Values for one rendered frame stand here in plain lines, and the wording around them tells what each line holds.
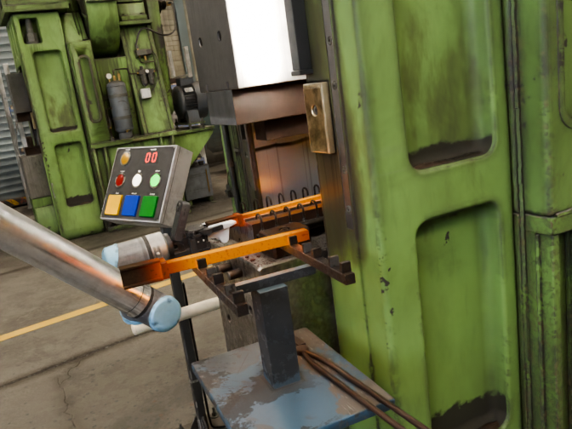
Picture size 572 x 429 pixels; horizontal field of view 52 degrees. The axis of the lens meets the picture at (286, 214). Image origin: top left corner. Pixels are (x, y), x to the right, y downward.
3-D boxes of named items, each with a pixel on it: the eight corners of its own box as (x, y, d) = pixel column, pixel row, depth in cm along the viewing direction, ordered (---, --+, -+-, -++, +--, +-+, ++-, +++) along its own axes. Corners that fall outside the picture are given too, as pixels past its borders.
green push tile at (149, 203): (152, 217, 197) (157, 195, 198) (138, 216, 202) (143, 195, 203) (156, 218, 198) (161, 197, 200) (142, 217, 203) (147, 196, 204)
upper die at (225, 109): (237, 125, 156) (231, 89, 154) (210, 124, 173) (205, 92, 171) (364, 103, 174) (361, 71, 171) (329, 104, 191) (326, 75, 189)
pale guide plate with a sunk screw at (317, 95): (328, 154, 140) (320, 82, 136) (310, 151, 148) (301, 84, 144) (336, 152, 141) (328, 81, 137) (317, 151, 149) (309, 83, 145)
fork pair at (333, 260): (234, 304, 99) (232, 294, 98) (225, 294, 104) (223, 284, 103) (351, 271, 107) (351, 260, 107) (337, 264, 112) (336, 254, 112)
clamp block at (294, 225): (275, 260, 153) (271, 237, 152) (261, 253, 161) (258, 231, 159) (313, 248, 159) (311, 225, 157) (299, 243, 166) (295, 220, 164)
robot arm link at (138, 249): (105, 279, 159) (95, 244, 156) (149, 265, 164) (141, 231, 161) (111, 288, 150) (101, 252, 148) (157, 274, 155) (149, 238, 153)
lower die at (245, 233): (255, 250, 164) (251, 221, 162) (229, 237, 182) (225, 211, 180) (376, 217, 182) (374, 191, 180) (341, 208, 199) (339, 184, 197)
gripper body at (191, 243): (205, 248, 169) (166, 260, 164) (199, 220, 167) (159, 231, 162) (214, 254, 163) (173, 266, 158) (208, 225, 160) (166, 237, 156)
